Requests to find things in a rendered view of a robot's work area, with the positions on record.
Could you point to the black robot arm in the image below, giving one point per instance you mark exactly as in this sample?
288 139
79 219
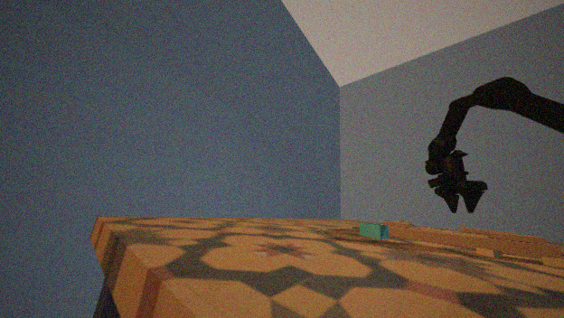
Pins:
504 93

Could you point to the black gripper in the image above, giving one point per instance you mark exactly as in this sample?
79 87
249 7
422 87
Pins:
470 190

